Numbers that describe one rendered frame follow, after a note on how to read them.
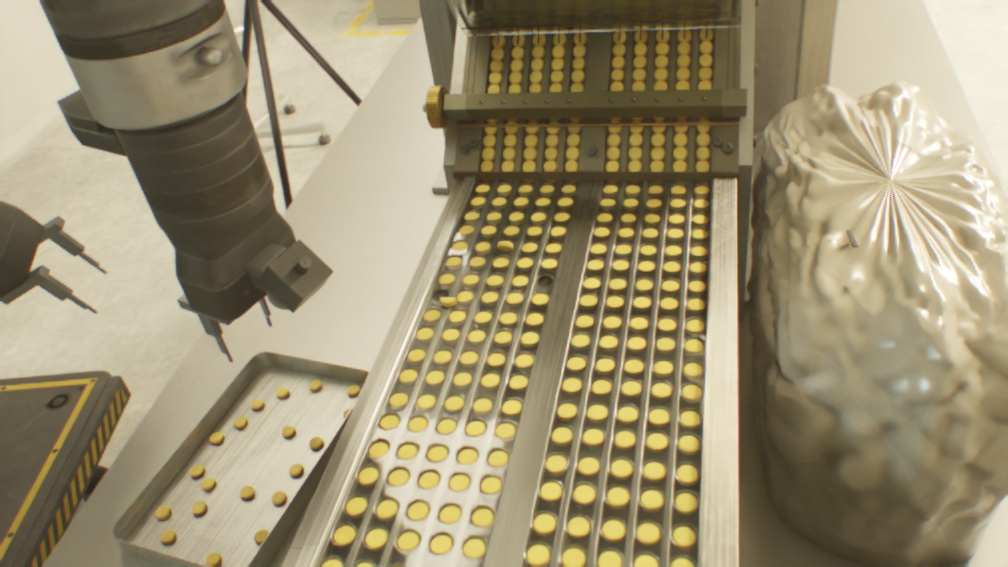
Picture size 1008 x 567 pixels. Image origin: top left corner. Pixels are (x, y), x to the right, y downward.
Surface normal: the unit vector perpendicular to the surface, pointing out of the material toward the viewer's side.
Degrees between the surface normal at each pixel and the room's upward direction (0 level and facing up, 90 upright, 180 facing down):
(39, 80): 90
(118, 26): 90
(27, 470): 0
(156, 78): 90
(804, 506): 100
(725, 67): 38
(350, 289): 0
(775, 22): 90
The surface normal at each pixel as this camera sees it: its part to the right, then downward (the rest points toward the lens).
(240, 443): -0.11, -0.78
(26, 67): 0.98, 0.03
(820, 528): -0.66, 0.56
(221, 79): 0.90, 0.16
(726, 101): -0.21, -0.23
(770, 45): -0.18, 0.62
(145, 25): 0.45, 0.51
